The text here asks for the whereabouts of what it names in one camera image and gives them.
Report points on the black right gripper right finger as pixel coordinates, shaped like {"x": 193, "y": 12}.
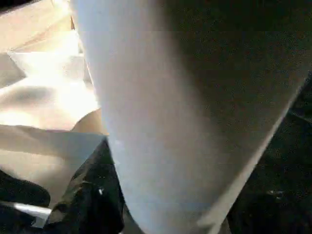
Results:
{"x": 268, "y": 209}

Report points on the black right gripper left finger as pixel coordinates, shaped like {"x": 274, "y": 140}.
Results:
{"x": 92, "y": 200}

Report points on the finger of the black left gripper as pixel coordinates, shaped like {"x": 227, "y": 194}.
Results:
{"x": 24, "y": 190}

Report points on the white plastic table leg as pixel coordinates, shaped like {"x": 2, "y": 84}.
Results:
{"x": 170, "y": 109}

